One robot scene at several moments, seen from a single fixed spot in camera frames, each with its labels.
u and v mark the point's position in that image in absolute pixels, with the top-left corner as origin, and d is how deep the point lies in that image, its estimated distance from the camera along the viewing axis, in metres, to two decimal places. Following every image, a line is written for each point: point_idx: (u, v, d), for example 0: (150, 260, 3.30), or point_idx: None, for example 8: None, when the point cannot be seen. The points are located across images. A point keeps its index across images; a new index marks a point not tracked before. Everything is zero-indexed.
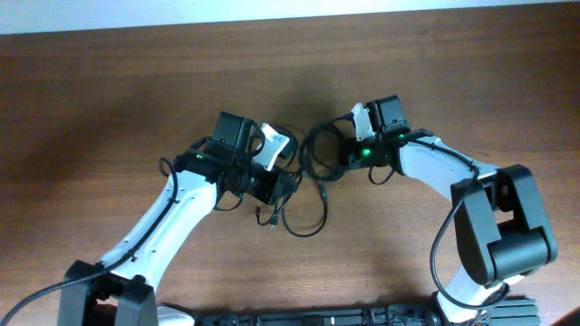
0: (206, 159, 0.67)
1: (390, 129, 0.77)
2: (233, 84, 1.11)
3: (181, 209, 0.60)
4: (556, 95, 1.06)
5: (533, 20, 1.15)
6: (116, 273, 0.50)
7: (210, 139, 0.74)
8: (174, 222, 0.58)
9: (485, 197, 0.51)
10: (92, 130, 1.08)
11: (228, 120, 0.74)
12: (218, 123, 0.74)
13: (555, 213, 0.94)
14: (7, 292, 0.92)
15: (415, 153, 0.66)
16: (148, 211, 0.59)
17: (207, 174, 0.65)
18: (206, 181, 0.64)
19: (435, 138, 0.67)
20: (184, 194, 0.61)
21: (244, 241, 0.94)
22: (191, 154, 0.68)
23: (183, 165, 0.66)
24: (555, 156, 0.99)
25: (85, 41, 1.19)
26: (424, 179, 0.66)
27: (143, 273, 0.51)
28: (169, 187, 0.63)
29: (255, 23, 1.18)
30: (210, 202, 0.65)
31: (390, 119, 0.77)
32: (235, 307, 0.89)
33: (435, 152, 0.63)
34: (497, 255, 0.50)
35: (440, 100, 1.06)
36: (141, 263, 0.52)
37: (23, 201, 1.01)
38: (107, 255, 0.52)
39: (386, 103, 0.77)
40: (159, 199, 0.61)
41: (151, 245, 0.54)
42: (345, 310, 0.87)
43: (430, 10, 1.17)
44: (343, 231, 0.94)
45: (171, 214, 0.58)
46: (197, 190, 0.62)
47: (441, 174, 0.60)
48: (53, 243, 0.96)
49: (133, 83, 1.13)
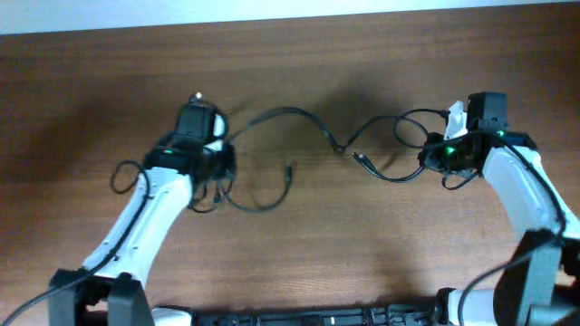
0: (174, 153, 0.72)
1: (485, 126, 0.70)
2: (233, 84, 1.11)
3: (156, 204, 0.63)
4: (556, 95, 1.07)
5: (533, 19, 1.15)
6: (101, 274, 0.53)
7: (177, 133, 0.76)
8: (151, 217, 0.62)
9: (556, 259, 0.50)
10: (92, 130, 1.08)
11: (191, 110, 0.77)
12: (181, 114, 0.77)
13: None
14: (7, 292, 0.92)
15: (505, 166, 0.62)
16: (124, 211, 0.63)
17: (178, 167, 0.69)
18: (177, 174, 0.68)
19: (535, 155, 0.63)
20: (157, 189, 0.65)
21: (245, 241, 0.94)
22: (159, 149, 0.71)
23: (153, 163, 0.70)
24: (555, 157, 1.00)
25: (84, 41, 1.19)
26: (502, 192, 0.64)
27: (128, 270, 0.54)
28: (142, 186, 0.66)
29: (255, 23, 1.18)
30: (186, 191, 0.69)
31: (489, 116, 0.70)
32: (235, 307, 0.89)
33: (528, 176, 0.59)
34: (536, 314, 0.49)
35: (440, 101, 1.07)
36: (124, 260, 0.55)
37: (24, 202, 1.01)
38: (89, 260, 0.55)
39: (489, 97, 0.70)
40: (133, 198, 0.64)
41: (131, 243, 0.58)
42: (345, 310, 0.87)
43: (430, 9, 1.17)
44: (343, 231, 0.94)
45: (148, 210, 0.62)
46: (169, 185, 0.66)
47: (523, 203, 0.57)
48: (53, 243, 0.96)
49: (132, 83, 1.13)
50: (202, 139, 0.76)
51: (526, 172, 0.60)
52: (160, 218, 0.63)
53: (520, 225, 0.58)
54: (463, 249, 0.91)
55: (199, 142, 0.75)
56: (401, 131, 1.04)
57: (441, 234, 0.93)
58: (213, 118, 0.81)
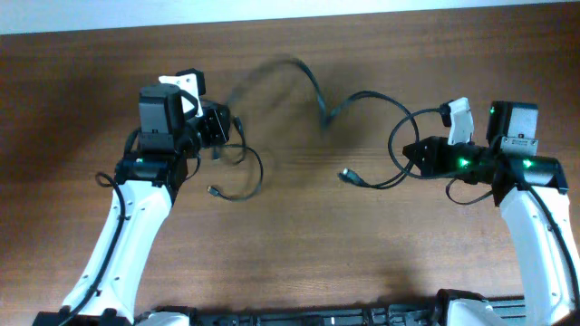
0: (148, 161, 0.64)
1: (512, 144, 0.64)
2: (233, 83, 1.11)
3: (134, 226, 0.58)
4: (557, 95, 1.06)
5: (532, 19, 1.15)
6: (84, 313, 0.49)
7: (142, 133, 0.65)
8: (130, 241, 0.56)
9: None
10: (92, 130, 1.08)
11: (150, 104, 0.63)
12: (141, 112, 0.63)
13: None
14: (6, 292, 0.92)
15: (526, 214, 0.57)
16: (99, 237, 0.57)
17: (152, 179, 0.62)
18: (153, 186, 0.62)
19: (560, 199, 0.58)
20: (133, 208, 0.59)
21: (245, 241, 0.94)
22: (130, 158, 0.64)
23: (126, 175, 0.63)
24: (555, 156, 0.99)
25: (85, 42, 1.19)
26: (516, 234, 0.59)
27: (113, 304, 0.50)
28: (117, 205, 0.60)
29: (255, 23, 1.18)
30: (166, 202, 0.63)
31: (515, 131, 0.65)
32: (235, 307, 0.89)
33: (551, 234, 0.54)
34: None
35: (440, 100, 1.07)
36: (106, 295, 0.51)
37: (24, 201, 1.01)
38: (69, 296, 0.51)
39: (519, 110, 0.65)
40: (108, 221, 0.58)
41: (113, 273, 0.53)
42: (345, 310, 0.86)
43: (430, 9, 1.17)
44: (343, 231, 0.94)
45: (125, 234, 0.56)
46: (145, 201, 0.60)
47: (541, 263, 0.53)
48: (53, 243, 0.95)
49: (132, 83, 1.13)
50: (172, 134, 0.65)
51: (548, 228, 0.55)
52: (141, 240, 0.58)
53: (529, 280, 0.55)
54: (463, 249, 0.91)
55: (169, 141, 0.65)
56: (401, 131, 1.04)
57: (441, 234, 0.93)
58: (178, 102, 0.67)
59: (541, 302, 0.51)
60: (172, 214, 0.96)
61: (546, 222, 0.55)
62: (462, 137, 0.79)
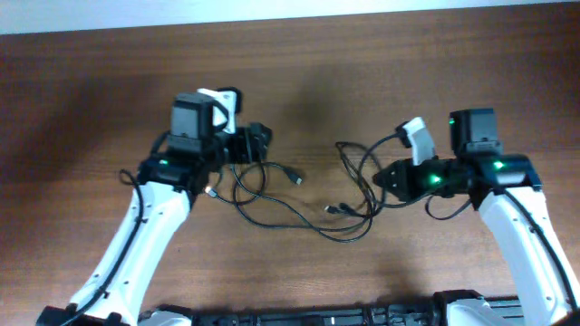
0: (171, 164, 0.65)
1: (478, 149, 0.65)
2: (233, 84, 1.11)
3: (150, 228, 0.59)
4: (557, 95, 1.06)
5: (532, 20, 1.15)
6: (91, 314, 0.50)
7: (171, 136, 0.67)
8: (143, 244, 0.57)
9: None
10: (93, 130, 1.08)
11: (184, 110, 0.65)
12: (174, 115, 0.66)
13: (556, 212, 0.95)
14: (7, 292, 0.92)
15: (506, 220, 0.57)
16: (114, 236, 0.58)
17: (174, 182, 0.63)
18: (173, 190, 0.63)
19: (536, 196, 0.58)
20: (150, 211, 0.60)
21: (245, 241, 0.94)
22: (155, 159, 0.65)
23: (148, 174, 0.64)
24: (555, 157, 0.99)
25: (85, 42, 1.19)
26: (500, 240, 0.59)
27: (120, 308, 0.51)
28: (136, 206, 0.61)
29: (254, 23, 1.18)
30: (184, 206, 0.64)
31: (478, 137, 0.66)
32: (236, 307, 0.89)
33: (532, 236, 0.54)
34: None
35: (440, 101, 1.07)
36: (113, 297, 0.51)
37: (24, 201, 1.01)
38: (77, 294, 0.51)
39: (476, 115, 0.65)
40: (124, 222, 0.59)
41: (123, 275, 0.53)
42: (345, 310, 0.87)
43: (430, 9, 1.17)
44: (343, 231, 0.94)
45: (139, 236, 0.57)
46: (164, 205, 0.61)
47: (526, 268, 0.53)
48: (53, 243, 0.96)
49: (132, 83, 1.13)
50: (199, 141, 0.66)
51: (529, 231, 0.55)
52: (154, 244, 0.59)
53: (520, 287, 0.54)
54: (463, 250, 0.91)
55: (198, 147, 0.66)
56: None
57: (440, 234, 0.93)
58: (211, 112, 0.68)
59: (538, 309, 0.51)
60: None
61: (527, 224, 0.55)
62: (425, 153, 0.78)
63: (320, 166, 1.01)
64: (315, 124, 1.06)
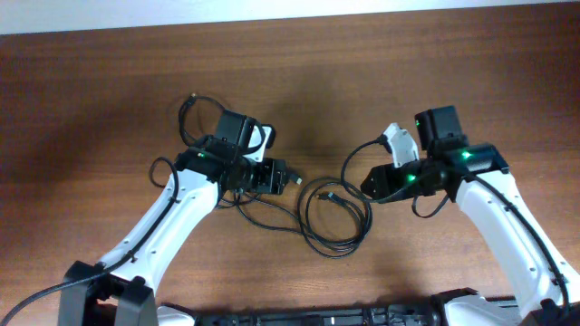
0: (207, 158, 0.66)
1: (446, 142, 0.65)
2: (233, 84, 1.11)
3: (181, 209, 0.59)
4: (556, 95, 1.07)
5: (532, 20, 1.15)
6: (116, 274, 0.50)
7: (212, 138, 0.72)
8: (173, 223, 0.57)
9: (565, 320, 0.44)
10: (93, 130, 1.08)
11: (230, 118, 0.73)
12: (220, 121, 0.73)
13: (556, 212, 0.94)
14: (5, 292, 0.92)
15: (480, 204, 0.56)
16: (148, 211, 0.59)
17: (208, 173, 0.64)
18: (207, 180, 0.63)
19: (507, 180, 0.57)
20: (185, 194, 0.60)
21: (245, 241, 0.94)
22: (193, 151, 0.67)
23: (184, 164, 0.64)
24: (555, 156, 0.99)
25: (86, 42, 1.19)
26: (479, 227, 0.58)
27: (143, 275, 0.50)
28: (170, 186, 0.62)
29: (254, 23, 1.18)
30: (212, 198, 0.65)
31: (444, 133, 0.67)
32: (235, 307, 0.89)
33: (508, 215, 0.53)
34: None
35: (440, 101, 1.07)
36: (140, 263, 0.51)
37: (24, 202, 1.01)
38: (107, 257, 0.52)
39: (439, 113, 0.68)
40: (159, 198, 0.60)
41: (150, 245, 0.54)
42: (345, 310, 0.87)
43: (429, 10, 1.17)
44: (343, 231, 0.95)
45: (171, 215, 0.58)
46: (198, 189, 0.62)
47: (507, 247, 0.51)
48: (54, 243, 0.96)
49: (132, 83, 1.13)
50: (235, 146, 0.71)
51: (505, 210, 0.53)
52: (183, 223, 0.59)
53: (507, 267, 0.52)
54: (463, 250, 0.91)
55: (236, 149, 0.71)
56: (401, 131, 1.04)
57: (440, 234, 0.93)
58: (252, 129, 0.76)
59: (526, 286, 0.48)
60: None
61: (501, 204, 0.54)
62: (409, 157, 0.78)
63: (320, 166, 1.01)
64: (315, 124, 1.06)
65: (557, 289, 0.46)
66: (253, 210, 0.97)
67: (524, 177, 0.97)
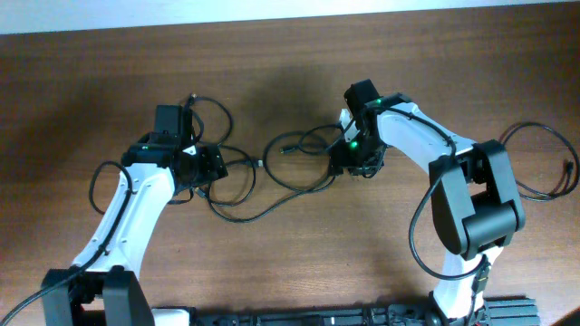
0: (152, 148, 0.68)
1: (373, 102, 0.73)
2: (233, 83, 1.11)
3: (142, 199, 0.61)
4: (557, 94, 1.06)
5: (531, 19, 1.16)
6: (93, 270, 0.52)
7: (153, 134, 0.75)
8: (137, 212, 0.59)
9: (454, 199, 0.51)
10: (93, 130, 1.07)
11: (166, 110, 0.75)
12: (157, 115, 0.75)
13: (558, 211, 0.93)
14: (4, 292, 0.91)
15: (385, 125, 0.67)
16: (107, 209, 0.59)
17: (157, 161, 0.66)
18: (159, 167, 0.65)
19: (412, 106, 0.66)
20: (140, 184, 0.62)
21: (244, 241, 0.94)
22: (136, 147, 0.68)
23: (131, 158, 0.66)
24: (555, 155, 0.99)
25: (85, 42, 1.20)
26: (401, 148, 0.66)
27: (120, 263, 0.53)
28: (123, 183, 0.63)
29: (254, 23, 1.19)
30: (169, 182, 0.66)
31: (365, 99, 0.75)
32: (235, 308, 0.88)
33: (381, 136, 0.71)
34: (472, 228, 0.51)
35: (442, 100, 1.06)
36: (114, 254, 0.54)
37: (24, 201, 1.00)
38: (78, 257, 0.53)
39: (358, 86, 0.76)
40: (114, 196, 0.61)
41: (120, 235, 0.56)
42: (346, 310, 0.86)
43: (429, 10, 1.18)
44: (343, 231, 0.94)
45: (132, 205, 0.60)
46: (151, 177, 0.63)
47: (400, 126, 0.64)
48: (53, 243, 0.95)
49: (131, 81, 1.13)
50: (178, 137, 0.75)
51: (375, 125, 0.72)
52: (147, 211, 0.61)
53: (405, 142, 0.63)
54: None
55: (178, 139, 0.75)
56: None
57: None
58: (188, 118, 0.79)
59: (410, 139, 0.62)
60: (173, 214, 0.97)
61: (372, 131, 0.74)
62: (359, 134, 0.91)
63: (312, 165, 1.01)
64: (315, 124, 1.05)
65: (449, 148, 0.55)
66: (238, 208, 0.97)
67: (526, 177, 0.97)
